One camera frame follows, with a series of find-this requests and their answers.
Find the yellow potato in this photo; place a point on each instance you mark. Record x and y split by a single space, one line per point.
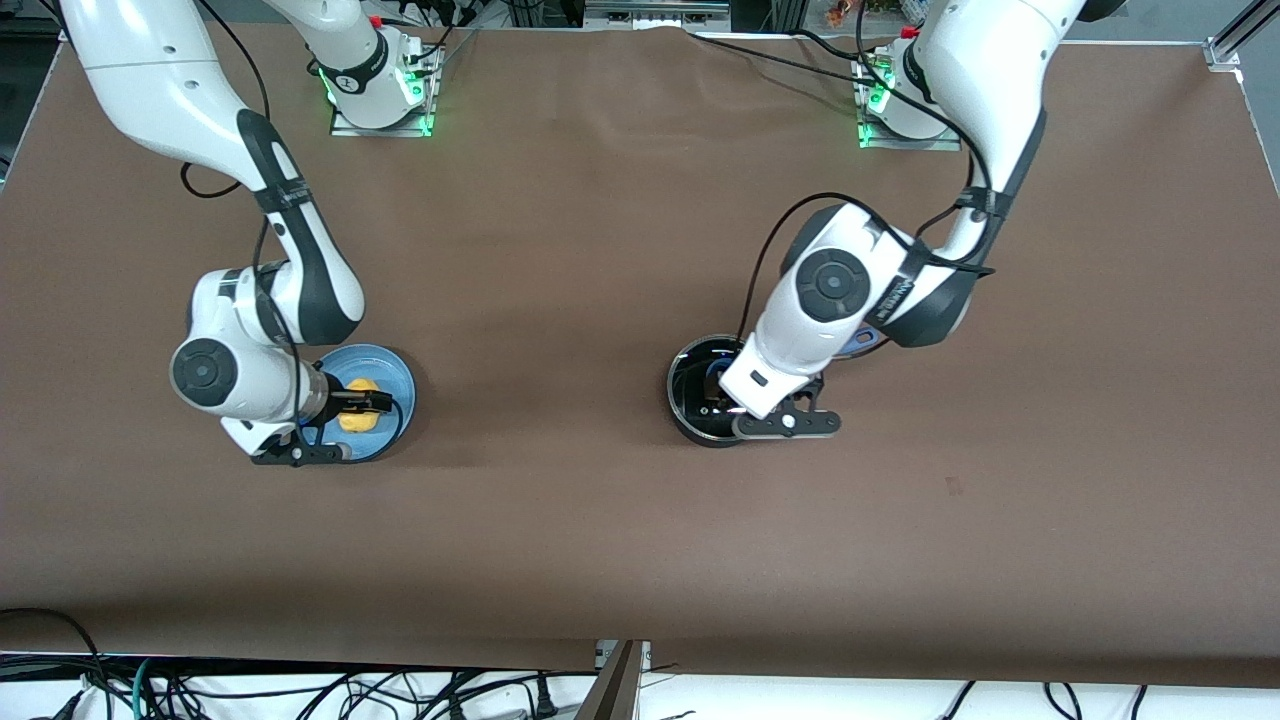
355 422

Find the brown table cover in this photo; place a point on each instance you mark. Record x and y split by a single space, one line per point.
600 250

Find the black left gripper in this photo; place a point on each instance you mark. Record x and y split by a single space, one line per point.
716 386

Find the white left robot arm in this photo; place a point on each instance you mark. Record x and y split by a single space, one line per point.
990 70

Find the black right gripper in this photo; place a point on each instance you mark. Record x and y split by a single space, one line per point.
345 399

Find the aluminium corner bracket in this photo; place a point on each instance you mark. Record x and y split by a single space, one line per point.
1225 55

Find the blue round plate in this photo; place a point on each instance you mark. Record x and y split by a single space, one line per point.
392 370

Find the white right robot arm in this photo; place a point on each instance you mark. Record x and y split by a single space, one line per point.
150 60

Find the aluminium rail with connectors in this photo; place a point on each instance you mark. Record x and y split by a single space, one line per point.
655 14

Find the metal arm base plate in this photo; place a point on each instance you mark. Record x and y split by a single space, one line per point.
345 130
885 144

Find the black power plug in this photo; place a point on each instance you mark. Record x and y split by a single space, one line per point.
545 698

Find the aluminium frame profile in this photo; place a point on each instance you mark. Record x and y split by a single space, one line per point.
618 685

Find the glass lid with blue knob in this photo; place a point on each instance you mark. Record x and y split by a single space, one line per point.
690 395

